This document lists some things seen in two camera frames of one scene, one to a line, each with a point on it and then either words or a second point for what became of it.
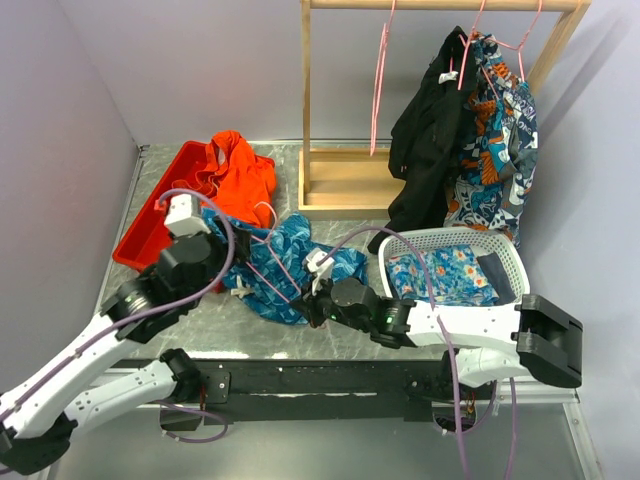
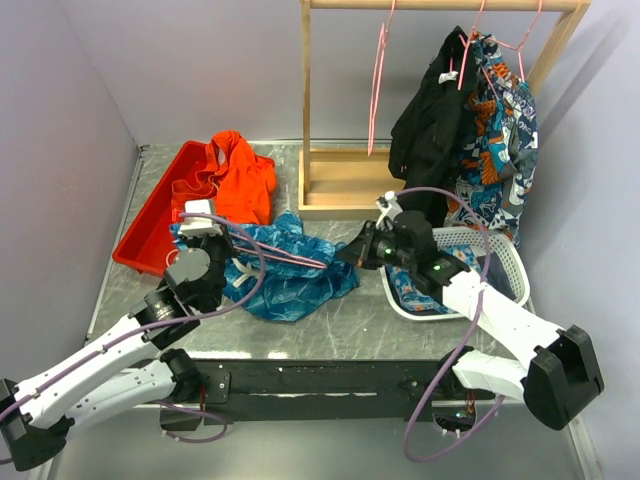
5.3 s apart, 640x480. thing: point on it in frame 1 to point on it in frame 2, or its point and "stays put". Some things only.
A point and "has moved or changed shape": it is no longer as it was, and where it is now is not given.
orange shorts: (235, 180) stays put
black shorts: (426, 139) stays put
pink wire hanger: (380, 71) stays put
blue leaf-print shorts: (273, 273) has moved or changed shape
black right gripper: (302, 304) to (360, 251)
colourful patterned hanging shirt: (497, 146) stays put
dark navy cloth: (492, 266) stays put
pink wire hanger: (274, 252) has moved or changed shape
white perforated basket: (478, 242) stays put
